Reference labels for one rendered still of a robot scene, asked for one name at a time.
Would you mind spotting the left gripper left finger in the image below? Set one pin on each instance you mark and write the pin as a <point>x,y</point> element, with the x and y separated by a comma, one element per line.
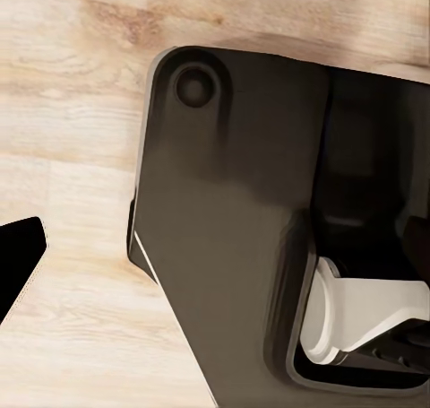
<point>22,244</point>

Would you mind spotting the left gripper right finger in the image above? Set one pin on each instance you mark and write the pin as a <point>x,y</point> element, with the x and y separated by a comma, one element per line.
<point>416,244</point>

